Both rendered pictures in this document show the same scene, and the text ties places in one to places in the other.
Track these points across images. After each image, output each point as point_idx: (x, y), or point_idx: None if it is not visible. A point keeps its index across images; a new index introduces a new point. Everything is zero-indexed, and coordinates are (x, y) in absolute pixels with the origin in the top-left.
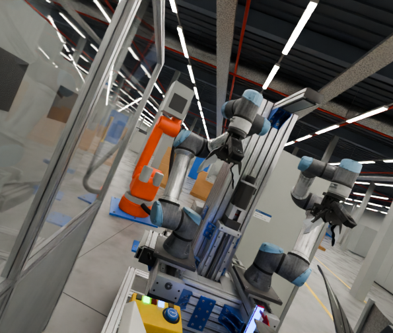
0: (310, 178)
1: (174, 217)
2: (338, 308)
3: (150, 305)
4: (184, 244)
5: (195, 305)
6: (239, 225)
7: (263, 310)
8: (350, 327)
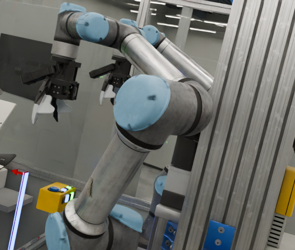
0: (123, 55)
1: (155, 181)
2: None
3: (63, 187)
4: (147, 217)
5: None
6: (162, 193)
7: (23, 173)
8: None
